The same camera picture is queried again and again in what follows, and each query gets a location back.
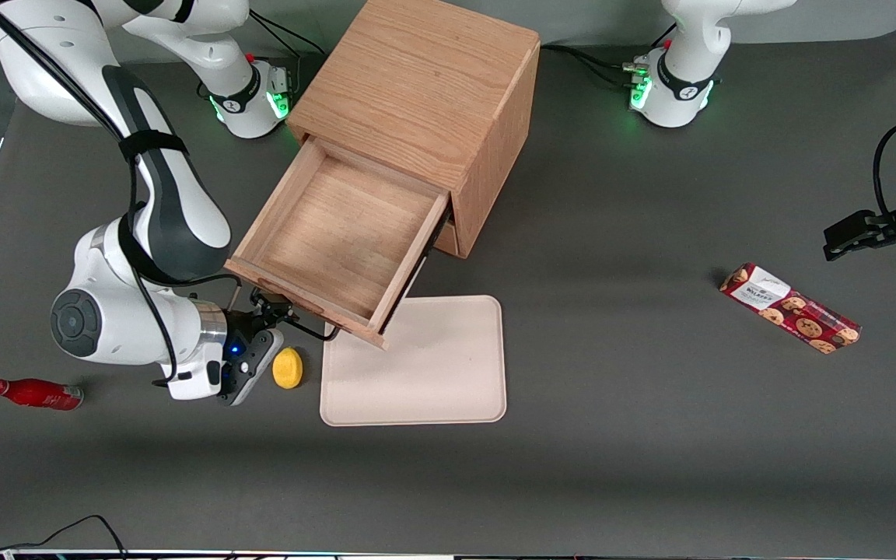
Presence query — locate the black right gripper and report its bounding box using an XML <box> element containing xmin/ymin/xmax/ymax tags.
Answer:
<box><xmin>219</xmin><ymin>288</ymin><xmax>298</xmax><ymax>399</ymax></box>

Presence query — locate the black metal drawer handle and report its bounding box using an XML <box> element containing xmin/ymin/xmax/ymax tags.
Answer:
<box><xmin>250</xmin><ymin>289</ymin><xmax>341</xmax><ymax>344</ymax></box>

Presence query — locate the wooden drawer with handle plate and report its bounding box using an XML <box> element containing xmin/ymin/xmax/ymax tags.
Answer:
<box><xmin>434</xmin><ymin>219</ymin><xmax>461</xmax><ymax>259</ymax></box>
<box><xmin>224</xmin><ymin>134</ymin><xmax>450</xmax><ymax>348</ymax></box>

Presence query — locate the wooden drawer cabinet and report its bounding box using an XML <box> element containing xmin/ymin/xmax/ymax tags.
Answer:
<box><xmin>286</xmin><ymin>0</ymin><xmax>542</xmax><ymax>259</ymax></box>

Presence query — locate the yellow lemon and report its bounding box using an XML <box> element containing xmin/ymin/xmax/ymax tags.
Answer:
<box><xmin>271</xmin><ymin>347</ymin><xmax>304</xmax><ymax>390</ymax></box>

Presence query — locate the red tartan cookie box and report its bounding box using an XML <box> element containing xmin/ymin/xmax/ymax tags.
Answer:
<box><xmin>719</xmin><ymin>262</ymin><xmax>863</xmax><ymax>355</ymax></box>

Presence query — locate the beige rectangular tray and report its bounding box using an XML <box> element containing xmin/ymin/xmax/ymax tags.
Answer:
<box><xmin>319</xmin><ymin>295</ymin><xmax>508</xmax><ymax>428</ymax></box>

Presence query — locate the red bottle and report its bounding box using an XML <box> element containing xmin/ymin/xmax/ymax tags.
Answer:
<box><xmin>0</xmin><ymin>377</ymin><xmax>85</xmax><ymax>411</ymax></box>

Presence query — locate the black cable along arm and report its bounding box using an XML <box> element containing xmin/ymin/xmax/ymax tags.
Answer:
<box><xmin>0</xmin><ymin>12</ymin><xmax>240</xmax><ymax>388</ymax></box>

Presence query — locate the black base cable bundle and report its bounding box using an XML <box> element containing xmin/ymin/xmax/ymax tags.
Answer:
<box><xmin>540</xmin><ymin>43</ymin><xmax>649</xmax><ymax>93</ymax></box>
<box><xmin>249</xmin><ymin>11</ymin><xmax>326</xmax><ymax>60</ymax></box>

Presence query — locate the thin black table-edge cable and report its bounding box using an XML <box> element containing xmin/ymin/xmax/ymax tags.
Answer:
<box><xmin>0</xmin><ymin>514</ymin><xmax>130</xmax><ymax>559</ymax></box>

